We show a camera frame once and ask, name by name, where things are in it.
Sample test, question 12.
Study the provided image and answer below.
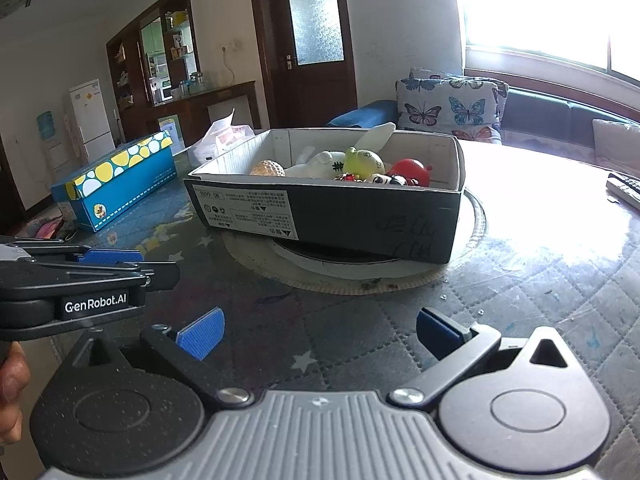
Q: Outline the blue cushion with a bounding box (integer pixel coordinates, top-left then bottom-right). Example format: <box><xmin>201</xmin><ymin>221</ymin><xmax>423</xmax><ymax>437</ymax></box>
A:
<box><xmin>326</xmin><ymin>101</ymin><xmax>399</xmax><ymax>130</ymax></box>

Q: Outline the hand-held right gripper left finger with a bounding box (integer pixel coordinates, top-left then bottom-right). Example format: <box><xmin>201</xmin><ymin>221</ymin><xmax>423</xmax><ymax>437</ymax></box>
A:
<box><xmin>55</xmin><ymin>306</ymin><xmax>254</xmax><ymax>410</ymax></box>

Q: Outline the blue yellow-dotted cardboard box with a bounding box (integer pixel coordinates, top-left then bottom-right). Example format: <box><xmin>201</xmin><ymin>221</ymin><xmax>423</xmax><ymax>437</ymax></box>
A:
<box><xmin>51</xmin><ymin>131</ymin><xmax>177</xmax><ymax>233</ymax></box>

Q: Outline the black cardboard shoe box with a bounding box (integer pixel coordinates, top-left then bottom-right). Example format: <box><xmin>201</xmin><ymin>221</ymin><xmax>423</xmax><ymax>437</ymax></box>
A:
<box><xmin>183</xmin><ymin>128</ymin><xmax>467</xmax><ymax>265</ymax></box>

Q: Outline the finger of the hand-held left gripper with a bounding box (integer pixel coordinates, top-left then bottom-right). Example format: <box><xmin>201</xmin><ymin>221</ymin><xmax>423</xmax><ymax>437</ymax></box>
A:
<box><xmin>0</xmin><ymin>235</ymin><xmax>146</xmax><ymax>267</ymax></box>
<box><xmin>30</xmin><ymin>260</ymin><xmax>181</xmax><ymax>292</ymax></box>

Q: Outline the white remote control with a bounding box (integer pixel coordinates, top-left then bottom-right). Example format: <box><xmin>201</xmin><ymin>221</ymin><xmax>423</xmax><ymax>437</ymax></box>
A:
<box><xmin>606</xmin><ymin>179</ymin><xmax>640</xmax><ymax>212</ymax></box>

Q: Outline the butterfly print cushion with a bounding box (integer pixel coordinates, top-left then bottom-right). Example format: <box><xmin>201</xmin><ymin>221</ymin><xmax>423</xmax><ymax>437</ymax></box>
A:
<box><xmin>396</xmin><ymin>67</ymin><xmax>509</xmax><ymax>144</ymax></box>

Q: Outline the teal sofa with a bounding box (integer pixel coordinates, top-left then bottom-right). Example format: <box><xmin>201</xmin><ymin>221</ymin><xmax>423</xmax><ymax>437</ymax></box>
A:
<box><xmin>500</xmin><ymin>86</ymin><xmax>640</xmax><ymax>163</ymax></box>

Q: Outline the red ball toy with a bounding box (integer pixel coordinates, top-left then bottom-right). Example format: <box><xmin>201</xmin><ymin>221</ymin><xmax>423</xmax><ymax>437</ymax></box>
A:
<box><xmin>385</xmin><ymin>158</ymin><xmax>432</xmax><ymax>188</ymax></box>

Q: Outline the white refrigerator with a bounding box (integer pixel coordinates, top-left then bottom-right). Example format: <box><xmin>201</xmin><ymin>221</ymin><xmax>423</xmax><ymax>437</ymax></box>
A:
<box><xmin>69</xmin><ymin>79</ymin><xmax>117</xmax><ymax>162</ymax></box>

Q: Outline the black-haired doll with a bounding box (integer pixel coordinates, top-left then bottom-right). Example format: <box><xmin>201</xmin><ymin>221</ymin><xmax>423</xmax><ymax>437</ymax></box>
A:
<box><xmin>332</xmin><ymin>172</ymin><xmax>408</xmax><ymax>187</ymax></box>

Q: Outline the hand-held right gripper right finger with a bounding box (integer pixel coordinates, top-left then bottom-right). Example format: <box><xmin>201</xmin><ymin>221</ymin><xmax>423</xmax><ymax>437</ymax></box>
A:
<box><xmin>389</xmin><ymin>306</ymin><xmax>582</xmax><ymax>412</ymax></box>

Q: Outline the bright window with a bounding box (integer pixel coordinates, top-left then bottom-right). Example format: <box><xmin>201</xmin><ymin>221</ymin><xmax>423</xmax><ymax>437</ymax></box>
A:
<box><xmin>452</xmin><ymin>0</ymin><xmax>640</xmax><ymax>87</ymax></box>

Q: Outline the pink item on floor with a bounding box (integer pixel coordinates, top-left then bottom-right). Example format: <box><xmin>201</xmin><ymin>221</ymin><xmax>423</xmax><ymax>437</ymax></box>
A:
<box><xmin>35</xmin><ymin>217</ymin><xmax>77</xmax><ymax>241</ymax></box>

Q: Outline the grey pillow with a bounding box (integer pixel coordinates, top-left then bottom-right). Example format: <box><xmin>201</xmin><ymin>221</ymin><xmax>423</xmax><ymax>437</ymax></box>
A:
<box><xmin>592</xmin><ymin>119</ymin><xmax>640</xmax><ymax>179</ymax></box>

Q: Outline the white plastic bag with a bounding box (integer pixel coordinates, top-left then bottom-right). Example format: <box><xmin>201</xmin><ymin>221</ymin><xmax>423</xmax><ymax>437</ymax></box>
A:
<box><xmin>187</xmin><ymin>108</ymin><xmax>256</xmax><ymax>166</ymax></box>

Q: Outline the green round alien toy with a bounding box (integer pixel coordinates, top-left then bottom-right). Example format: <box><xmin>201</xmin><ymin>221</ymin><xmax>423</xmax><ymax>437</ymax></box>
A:
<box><xmin>344</xmin><ymin>146</ymin><xmax>385</xmax><ymax>179</ymax></box>

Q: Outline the dark wooden door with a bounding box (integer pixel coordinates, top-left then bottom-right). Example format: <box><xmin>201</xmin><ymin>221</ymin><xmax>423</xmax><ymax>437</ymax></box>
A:
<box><xmin>247</xmin><ymin>0</ymin><xmax>359</xmax><ymax>129</ymax></box>

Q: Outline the white plush toy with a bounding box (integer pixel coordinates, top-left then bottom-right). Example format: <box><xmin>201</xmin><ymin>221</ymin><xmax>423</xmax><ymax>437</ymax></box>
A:
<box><xmin>285</xmin><ymin>122</ymin><xmax>397</xmax><ymax>180</ymax></box>

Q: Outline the water dispenser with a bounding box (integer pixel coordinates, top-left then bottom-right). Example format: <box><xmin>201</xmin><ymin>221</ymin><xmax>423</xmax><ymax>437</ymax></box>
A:
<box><xmin>37</xmin><ymin>110</ymin><xmax>74</xmax><ymax>177</ymax></box>

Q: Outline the dark wooden cabinet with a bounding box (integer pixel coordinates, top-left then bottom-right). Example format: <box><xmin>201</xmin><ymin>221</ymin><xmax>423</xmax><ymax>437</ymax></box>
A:
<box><xmin>106</xmin><ymin>0</ymin><xmax>257</xmax><ymax>147</ymax></box>

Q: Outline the person's left hand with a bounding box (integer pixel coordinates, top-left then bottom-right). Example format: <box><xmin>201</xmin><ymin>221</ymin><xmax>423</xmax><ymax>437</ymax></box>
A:
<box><xmin>0</xmin><ymin>342</ymin><xmax>32</xmax><ymax>446</ymax></box>

